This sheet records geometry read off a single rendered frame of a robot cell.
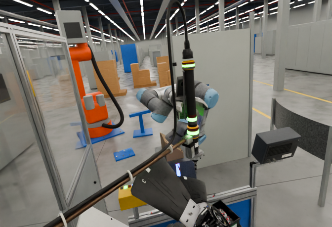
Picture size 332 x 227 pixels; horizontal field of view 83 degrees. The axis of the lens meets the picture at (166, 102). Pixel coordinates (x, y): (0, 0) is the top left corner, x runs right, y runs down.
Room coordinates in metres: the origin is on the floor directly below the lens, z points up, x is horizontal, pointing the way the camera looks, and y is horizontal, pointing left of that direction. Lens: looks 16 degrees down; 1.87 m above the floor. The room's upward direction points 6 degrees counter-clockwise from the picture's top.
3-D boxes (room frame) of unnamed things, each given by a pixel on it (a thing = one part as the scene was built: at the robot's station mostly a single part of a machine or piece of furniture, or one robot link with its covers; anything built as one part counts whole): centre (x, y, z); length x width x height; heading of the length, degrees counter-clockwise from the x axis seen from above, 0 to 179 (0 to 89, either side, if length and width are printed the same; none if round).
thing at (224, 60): (2.59, -0.70, 1.10); 1.21 x 0.05 x 2.20; 100
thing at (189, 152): (0.64, -0.08, 1.50); 0.09 x 0.07 x 0.10; 135
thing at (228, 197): (1.02, -0.12, 0.82); 0.90 x 0.04 x 0.08; 100
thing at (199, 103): (0.66, -0.13, 1.64); 0.09 x 0.03 x 0.06; 32
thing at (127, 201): (0.95, 0.26, 1.02); 0.16 x 0.10 x 0.11; 100
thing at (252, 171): (1.10, -0.55, 0.96); 0.03 x 0.03 x 0.20; 10
